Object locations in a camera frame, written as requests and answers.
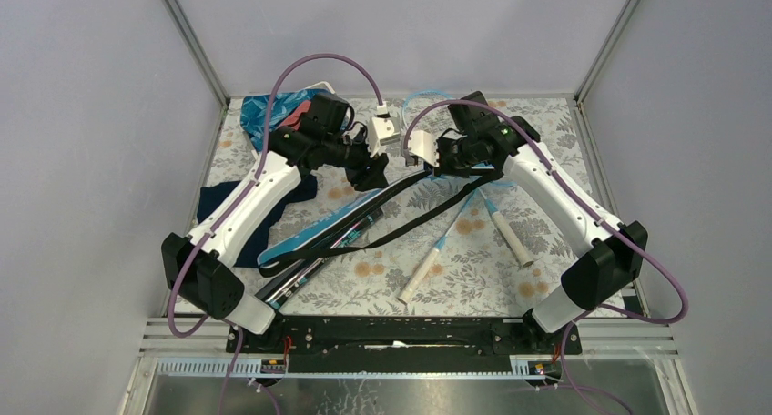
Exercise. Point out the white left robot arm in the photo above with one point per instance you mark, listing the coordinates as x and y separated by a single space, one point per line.
198 266

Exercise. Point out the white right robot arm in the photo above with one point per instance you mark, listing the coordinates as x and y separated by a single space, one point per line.
605 247

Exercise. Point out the white perforated plastic basket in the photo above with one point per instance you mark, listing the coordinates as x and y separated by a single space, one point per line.
322 88

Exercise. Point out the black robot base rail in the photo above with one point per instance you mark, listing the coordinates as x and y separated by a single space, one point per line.
412 344

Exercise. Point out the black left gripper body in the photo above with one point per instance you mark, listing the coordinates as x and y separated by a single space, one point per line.
343 151

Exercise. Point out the blue racket cover bag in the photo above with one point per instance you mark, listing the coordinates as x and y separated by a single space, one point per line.
318 233

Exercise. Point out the floral patterned table mat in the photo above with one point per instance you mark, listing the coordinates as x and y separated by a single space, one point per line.
476 272

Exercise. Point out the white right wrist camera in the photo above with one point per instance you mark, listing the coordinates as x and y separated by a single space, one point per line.
420 148

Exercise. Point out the black shuttlecock tube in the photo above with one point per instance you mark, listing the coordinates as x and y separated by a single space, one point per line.
282 287

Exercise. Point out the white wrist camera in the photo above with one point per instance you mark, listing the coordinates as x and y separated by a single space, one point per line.
420 148
381 131

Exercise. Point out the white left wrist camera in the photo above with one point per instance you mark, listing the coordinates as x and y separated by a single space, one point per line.
381 131

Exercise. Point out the salmon pink towel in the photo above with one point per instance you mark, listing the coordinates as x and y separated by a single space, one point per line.
293 119

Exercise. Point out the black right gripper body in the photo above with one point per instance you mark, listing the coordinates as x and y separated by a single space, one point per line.
456 156

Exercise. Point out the teal leaf-patterned cloth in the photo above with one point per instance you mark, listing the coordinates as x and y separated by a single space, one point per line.
255 108

